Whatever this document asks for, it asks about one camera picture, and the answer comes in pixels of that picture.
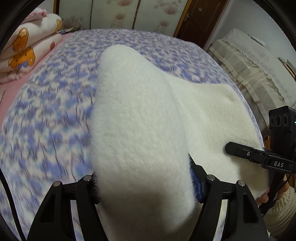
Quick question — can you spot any dark wooden door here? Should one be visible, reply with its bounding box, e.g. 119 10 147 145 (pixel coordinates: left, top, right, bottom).
174 0 228 48

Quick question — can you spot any black camera box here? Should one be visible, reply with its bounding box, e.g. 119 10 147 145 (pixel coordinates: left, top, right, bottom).
268 105 295 160

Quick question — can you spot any knitted cream sleeve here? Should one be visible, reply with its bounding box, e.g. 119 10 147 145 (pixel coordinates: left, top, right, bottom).
263 187 295 239

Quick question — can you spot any pink bed sheet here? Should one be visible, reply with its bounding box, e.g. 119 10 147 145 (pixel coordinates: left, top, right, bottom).
0 33 73 126

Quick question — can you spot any pink bear print quilt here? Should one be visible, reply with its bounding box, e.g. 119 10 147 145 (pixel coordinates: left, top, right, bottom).
1 8 62 84

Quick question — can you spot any person right hand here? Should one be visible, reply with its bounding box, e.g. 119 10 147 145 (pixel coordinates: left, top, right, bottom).
255 188 269 206

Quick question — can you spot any floral sliding wardrobe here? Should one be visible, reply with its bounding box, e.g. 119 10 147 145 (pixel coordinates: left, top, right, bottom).
53 0 189 36

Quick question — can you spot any blue cat print blanket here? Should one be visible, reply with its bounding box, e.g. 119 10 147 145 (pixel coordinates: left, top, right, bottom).
1 29 261 236

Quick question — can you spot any cream fuzzy cardigan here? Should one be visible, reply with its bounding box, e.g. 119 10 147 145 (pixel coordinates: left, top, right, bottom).
89 45 268 240

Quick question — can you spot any beige lace covered furniture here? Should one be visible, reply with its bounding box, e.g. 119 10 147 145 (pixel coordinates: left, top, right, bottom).
207 29 295 132

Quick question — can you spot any black remote on bed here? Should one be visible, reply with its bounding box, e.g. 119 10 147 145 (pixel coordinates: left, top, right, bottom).
57 27 80 35

